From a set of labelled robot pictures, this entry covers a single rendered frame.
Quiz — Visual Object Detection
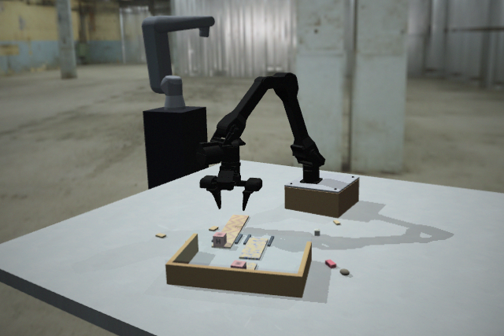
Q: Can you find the small pink block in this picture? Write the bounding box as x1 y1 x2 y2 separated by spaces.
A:
325 259 337 268

